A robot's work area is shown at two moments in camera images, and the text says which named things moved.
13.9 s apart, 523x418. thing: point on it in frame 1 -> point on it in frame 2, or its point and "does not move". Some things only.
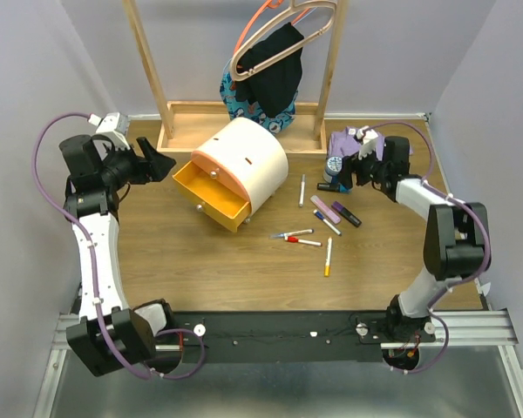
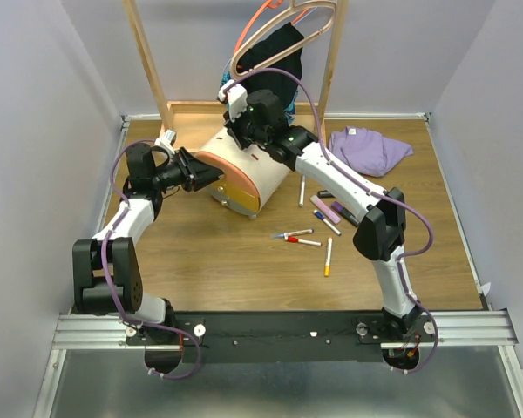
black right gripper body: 369,168 -> 241,130
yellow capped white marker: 328,260 does not move
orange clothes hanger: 267,3 does not move
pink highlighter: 328,211 does not move
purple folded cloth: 343,143 does not move
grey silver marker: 302,191 does not move
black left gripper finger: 160,165 -> 205,170
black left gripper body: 124,165 -> 181,171
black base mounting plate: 287,336 does not move
